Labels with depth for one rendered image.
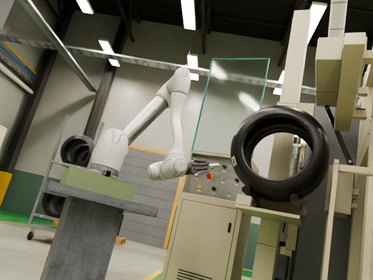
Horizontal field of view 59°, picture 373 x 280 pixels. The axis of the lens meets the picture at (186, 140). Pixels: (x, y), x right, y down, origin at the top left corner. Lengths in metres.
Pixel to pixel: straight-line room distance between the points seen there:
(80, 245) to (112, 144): 0.50
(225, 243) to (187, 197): 0.48
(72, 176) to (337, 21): 2.34
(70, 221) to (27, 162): 11.35
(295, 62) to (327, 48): 0.73
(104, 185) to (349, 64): 1.42
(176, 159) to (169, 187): 9.47
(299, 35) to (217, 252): 1.82
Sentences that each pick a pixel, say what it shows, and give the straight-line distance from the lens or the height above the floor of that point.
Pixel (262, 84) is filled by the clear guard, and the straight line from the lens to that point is 3.00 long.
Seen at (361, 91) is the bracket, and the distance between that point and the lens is 2.45.
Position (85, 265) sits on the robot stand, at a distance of 1.64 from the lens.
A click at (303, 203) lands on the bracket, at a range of 2.31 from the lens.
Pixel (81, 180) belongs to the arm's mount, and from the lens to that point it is 1.60.
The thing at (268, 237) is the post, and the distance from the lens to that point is 2.33.
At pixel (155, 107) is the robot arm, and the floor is 1.26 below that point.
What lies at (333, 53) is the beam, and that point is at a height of 1.67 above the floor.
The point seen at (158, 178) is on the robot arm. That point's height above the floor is 0.82.
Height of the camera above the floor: 0.56
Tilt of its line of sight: 16 degrees up
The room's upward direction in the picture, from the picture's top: 13 degrees clockwise
